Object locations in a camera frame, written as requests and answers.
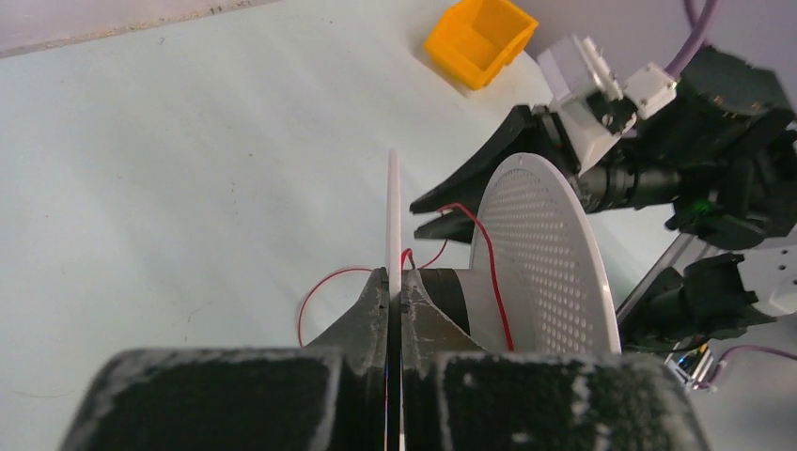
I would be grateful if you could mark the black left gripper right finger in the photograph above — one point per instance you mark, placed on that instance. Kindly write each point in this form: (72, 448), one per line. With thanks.
(458, 396)

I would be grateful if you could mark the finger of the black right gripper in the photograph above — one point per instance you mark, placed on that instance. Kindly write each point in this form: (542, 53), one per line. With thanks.
(526, 129)
(452, 226)

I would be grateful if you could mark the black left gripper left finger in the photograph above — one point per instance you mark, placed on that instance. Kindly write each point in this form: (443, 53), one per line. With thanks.
(327, 395)

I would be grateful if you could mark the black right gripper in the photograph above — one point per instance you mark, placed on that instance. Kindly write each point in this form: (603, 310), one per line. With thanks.
(725, 127)

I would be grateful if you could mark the white plastic cable spool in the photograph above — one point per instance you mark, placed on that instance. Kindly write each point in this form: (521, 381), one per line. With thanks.
(535, 283)

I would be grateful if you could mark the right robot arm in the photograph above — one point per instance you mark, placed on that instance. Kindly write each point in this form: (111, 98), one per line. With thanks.
(706, 300)

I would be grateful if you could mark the orange plastic bin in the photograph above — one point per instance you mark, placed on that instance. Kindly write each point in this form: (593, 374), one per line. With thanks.
(475, 39)

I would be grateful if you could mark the right controller board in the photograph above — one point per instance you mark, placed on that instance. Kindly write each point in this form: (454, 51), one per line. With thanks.
(693, 369)

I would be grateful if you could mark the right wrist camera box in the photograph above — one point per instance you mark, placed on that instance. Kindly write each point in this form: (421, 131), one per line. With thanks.
(595, 108)

